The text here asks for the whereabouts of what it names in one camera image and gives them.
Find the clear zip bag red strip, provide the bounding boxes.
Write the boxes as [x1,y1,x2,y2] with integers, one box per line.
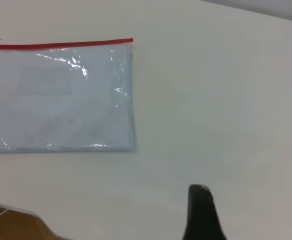
[0,37,137,154]

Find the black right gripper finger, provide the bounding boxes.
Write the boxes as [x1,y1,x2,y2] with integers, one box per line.
[182,184,228,240]

